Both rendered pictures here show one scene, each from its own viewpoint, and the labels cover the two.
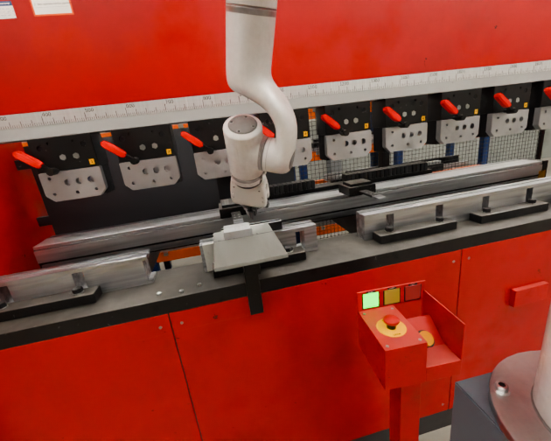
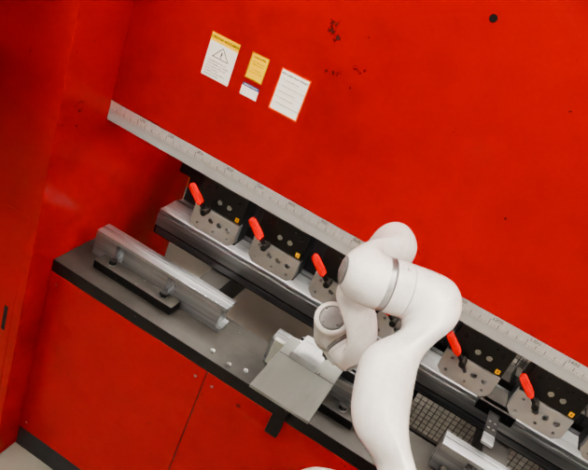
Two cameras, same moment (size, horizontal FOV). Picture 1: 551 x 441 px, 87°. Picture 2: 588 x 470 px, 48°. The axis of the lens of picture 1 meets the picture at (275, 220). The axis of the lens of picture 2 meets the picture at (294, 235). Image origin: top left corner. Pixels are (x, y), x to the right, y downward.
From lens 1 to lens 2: 1.11 m
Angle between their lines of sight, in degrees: 25
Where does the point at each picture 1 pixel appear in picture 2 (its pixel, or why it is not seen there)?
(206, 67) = (372, 220)
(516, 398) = not seen: outside the picture
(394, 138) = (521, 406)
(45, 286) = (147, 270)
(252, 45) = not seen: hidden behind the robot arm
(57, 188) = (201, 219)
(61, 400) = (102, 359)
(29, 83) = (233, 144)
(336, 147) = (451, 365)
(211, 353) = (217, 426)
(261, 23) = not seen: hidden behind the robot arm
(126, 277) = (202, 311)
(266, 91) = (351, 321)
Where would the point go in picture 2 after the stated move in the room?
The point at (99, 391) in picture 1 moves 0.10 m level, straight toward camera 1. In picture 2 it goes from (127, 377) to (122, 400)
